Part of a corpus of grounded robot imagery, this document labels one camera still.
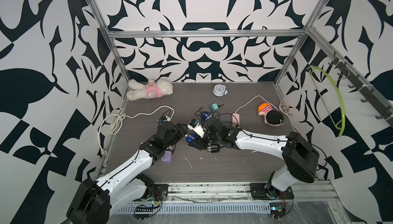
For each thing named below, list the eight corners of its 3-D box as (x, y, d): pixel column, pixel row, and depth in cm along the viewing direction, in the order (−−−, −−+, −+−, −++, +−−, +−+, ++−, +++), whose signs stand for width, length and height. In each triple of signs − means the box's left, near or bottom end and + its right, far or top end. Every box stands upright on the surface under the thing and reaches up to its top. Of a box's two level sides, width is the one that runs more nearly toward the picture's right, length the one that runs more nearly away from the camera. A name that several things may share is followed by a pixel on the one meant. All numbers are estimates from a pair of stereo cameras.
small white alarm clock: (213, 96, 114) (213, 92, 111) (212, 87, 119) (213, 83, 116) (227, 96, 114) (228, 92, 111) (225, 87, 119) (226, 83, 116)
